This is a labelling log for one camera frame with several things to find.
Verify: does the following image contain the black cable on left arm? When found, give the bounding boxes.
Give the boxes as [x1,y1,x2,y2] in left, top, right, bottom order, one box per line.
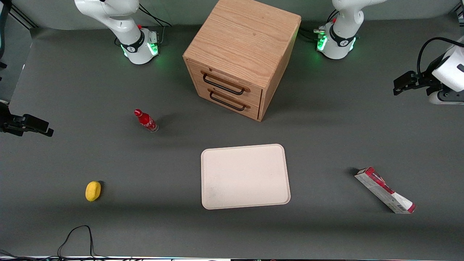
[417,36,464,75]

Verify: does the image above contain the oak wooden drawer cabinet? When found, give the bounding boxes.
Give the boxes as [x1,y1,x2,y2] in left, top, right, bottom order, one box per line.
[183,0,302,122]

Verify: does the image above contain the black cables at arm base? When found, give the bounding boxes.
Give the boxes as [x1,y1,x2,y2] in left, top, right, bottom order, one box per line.
[138,4,173,46]
[299,9,339,42]

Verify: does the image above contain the yellow lemon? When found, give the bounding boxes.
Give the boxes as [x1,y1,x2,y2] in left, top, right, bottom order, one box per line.
[85,181,102,202]

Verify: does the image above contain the black vertical stand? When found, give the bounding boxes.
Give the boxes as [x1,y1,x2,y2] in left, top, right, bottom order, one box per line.
[0,0,12,70]

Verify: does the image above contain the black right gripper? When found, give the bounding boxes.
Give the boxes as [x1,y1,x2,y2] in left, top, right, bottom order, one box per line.
[0,103,54,138]

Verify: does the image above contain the red cola bottle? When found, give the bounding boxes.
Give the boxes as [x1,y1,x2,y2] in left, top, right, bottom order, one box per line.
[134,108,159,133]

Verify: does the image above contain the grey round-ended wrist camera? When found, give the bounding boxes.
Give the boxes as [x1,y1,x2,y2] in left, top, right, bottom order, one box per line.
[428,88,464,106]

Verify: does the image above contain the black metal drawer handle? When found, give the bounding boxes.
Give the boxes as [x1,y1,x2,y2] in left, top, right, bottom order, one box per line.
[208,89,251,112]
[202,71,251,96]

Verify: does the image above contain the red and white cookie box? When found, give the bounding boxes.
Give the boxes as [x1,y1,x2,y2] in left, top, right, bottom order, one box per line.
[354,166,417,215]

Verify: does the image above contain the black cables at left arm base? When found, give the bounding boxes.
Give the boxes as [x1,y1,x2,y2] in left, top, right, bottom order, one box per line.
[299,9,339,42]

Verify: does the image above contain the beige rectangular tray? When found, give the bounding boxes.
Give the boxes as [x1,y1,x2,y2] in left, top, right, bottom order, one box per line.
[200,144,291,210]

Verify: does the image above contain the wooden drawer front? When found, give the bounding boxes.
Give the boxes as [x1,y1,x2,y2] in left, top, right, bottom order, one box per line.
[197,82,261,121]
[186,59,263,107]

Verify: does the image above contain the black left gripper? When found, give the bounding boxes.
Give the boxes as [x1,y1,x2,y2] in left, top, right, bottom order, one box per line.
[393,60,443,96]

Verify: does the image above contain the black cables at right arm base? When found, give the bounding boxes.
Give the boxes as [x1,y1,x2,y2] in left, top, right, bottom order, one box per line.
[138,4,173,46]

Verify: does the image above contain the black looped cable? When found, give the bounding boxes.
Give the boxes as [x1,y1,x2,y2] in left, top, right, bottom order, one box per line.
[57,225,97,259]

